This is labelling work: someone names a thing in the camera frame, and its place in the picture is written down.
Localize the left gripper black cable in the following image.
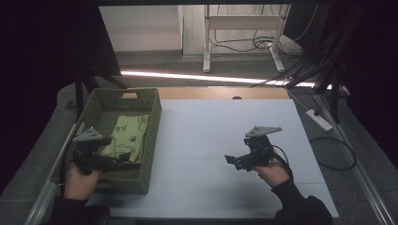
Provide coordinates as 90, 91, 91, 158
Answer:
58, 149, 76, 196

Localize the green woven basket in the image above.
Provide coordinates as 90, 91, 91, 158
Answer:
49, 87, 162, 196

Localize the white cabinet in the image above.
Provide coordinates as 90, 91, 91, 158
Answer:
99, 5, 184, 53

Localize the black looped floor cable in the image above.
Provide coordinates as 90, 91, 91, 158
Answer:
309, 136, 358, 173

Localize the bundle of black cables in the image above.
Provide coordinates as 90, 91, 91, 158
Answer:
250, 4, 370, 90

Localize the black stand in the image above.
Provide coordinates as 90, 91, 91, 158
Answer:
74, 66, 129, 124
313, 67, 343, 125

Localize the power strip cable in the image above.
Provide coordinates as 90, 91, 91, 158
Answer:
283, 84, 323, 116

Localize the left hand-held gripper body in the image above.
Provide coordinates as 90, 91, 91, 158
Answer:
71, 126, 115, 175

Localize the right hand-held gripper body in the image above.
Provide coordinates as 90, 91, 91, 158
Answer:
243, 125, 283, 172

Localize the person's right hand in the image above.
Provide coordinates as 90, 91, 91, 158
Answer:
253, 157, 291, 188

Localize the wooden table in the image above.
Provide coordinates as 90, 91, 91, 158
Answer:
121, 86, 291, 100

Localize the tangle of black cables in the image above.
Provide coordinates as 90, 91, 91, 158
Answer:
208, 29, 305, 60

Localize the white desk frame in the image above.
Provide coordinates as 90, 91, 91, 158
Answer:
203, 4, 291, 74

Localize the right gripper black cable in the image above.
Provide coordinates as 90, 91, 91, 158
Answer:
271, 144, 295, 181

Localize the person's left hand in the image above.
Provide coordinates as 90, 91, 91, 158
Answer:
63, 162, 101, 202

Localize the metal rail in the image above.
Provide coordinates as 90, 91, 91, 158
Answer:
314, 93, 396, 225
23, 122, 79, 225

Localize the green printed cloth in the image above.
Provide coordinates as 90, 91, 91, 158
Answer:
99, 113, 151, 164

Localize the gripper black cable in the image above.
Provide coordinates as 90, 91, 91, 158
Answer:
271, 144, 295, 181
58, 149, 76, 196

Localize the white power strip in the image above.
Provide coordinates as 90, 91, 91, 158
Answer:
305, 109, 334, 132

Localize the white table mat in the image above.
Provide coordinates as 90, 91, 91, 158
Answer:
85, 98, 341, 219

